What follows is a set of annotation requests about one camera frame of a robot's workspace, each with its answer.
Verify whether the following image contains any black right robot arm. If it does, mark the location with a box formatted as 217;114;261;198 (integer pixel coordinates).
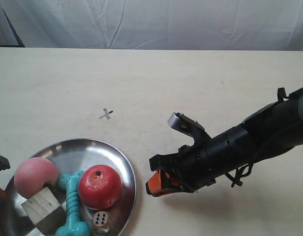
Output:
146;88;303;197

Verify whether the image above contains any turquoise rubber bone toy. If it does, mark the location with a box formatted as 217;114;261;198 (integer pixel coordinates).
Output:
55;171;91;236

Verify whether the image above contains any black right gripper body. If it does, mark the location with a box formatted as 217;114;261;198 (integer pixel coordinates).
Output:
175;124;260;193

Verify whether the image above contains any pink peach toy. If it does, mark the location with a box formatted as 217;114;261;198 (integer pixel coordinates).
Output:
14;157;59;199

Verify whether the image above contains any small wooden die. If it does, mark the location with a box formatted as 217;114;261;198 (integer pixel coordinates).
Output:
92;211;112;234

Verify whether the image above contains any red apple toy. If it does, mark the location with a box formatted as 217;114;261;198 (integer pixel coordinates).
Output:
78;165;122;210

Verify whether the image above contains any pale wooden cube block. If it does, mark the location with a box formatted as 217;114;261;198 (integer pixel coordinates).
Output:
21;187;66;236

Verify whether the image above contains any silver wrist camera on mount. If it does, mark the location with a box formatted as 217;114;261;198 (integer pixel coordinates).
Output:
168;112;212;143

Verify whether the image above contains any white wrinkled backdrop cloth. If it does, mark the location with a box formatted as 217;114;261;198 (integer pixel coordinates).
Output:
0;0;303;51

